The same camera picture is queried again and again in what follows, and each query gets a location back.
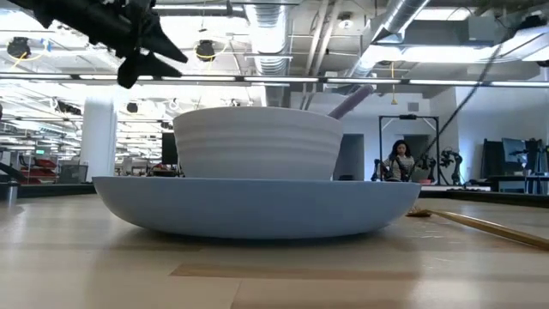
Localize silver ribbed ceiling duct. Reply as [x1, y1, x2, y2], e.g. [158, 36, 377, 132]
[243, 0, 298, 79]

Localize grey mesh bin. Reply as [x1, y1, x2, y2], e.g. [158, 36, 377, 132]
[57, 164, 89, 185]

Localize dark background monitor screens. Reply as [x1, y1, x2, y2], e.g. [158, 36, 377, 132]
[481, 136, 544, 178]

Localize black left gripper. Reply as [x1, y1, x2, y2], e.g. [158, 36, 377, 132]
[38, 0, 190, 90]

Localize silver slanted ceiling duct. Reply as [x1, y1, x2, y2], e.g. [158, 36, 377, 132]
[342, 0, 431, 79]

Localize long ceiling light strip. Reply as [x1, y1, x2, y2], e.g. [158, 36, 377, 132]
[0, 72, 549, 88]

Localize white building column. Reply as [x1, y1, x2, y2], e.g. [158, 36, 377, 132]
[81, 95, 118, 184]

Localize black computer monitor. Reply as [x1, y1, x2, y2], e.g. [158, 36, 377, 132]
[161, 131, 179, 167]

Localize long black arm cable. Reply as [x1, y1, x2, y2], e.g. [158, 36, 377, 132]
[407, 41, 506, 182]

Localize blue shallow plate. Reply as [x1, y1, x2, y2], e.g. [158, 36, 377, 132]
[92, 175, 423, 240]

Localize red storage bins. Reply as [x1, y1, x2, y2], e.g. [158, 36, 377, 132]
[19, 156, 59, 184]

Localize black metal frame stand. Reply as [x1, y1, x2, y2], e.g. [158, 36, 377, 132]
[377, 113, 441, 184]

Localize grey metal cylinder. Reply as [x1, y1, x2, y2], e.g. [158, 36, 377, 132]
[0, 182, 19, 203]

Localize black ceiling cord reel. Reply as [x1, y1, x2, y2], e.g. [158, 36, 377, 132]
[6, 36, 32, 59]
[196, 39, 217, 62]

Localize yellow hanging cord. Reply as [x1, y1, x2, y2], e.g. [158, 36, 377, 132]
[389, 61, 398, 106]

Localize spoon with purple handle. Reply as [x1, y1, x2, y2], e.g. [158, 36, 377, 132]
[327, 83, 376, 121]

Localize white ribbed bowl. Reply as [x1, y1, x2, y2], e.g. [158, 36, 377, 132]
[172, 106, 345, 182]

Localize long wooden utensil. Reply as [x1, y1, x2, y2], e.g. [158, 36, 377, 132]
[406, 208, 549, 252]

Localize grey door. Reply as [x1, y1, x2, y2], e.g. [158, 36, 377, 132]
[333, 133, 366, 182]

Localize person seated at robot station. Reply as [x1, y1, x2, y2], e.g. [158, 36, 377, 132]
[382, 139, 417, 183]

